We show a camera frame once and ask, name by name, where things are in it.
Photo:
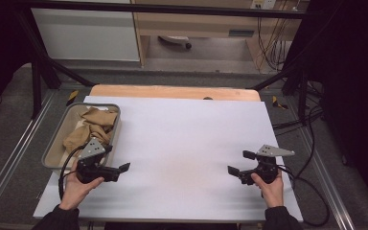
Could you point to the white table cover board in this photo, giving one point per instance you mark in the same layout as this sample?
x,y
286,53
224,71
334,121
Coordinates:
x,y
179,140

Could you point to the black curtain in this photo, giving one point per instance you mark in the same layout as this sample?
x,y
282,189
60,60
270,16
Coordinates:
x,y
0,48
354,96

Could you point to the white power strip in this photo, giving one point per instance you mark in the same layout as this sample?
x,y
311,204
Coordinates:
x,y
263,4

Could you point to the wooden desk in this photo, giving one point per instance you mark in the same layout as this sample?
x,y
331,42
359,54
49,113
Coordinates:
x,y
204,22

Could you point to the wooden table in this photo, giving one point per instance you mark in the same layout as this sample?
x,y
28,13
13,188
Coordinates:
x,y
172,92

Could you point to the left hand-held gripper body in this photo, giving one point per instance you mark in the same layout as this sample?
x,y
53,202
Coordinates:
x,y
91,151

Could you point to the black metal frame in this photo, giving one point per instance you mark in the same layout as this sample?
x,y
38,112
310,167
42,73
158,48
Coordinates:
x,y
38,80

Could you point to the person's right hand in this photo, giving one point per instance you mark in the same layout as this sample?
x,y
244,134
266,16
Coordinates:
x,y
273,193

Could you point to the office chair base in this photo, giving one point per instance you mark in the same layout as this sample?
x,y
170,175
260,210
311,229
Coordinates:
x,y
175,40

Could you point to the gray plastic basket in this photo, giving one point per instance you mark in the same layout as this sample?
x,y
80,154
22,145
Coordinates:
x,y
56,150

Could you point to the aluminium floor rail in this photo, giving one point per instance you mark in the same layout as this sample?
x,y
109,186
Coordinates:
x,y
327,179
16,147

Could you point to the white cabinet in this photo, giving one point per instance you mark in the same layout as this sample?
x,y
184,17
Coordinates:
x,y
86,35

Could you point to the person's left hand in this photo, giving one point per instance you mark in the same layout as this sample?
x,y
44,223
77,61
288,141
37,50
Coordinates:
x,y
75,191

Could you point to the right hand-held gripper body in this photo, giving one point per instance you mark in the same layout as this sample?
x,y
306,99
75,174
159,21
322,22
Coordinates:
x,y
268,166

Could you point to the beige cloth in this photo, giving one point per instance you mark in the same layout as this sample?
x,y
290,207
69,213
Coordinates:
x,y
92,126

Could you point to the yellow black tape marker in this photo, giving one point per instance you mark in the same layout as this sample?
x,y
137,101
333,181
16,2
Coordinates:
x,y
278,103
73,97

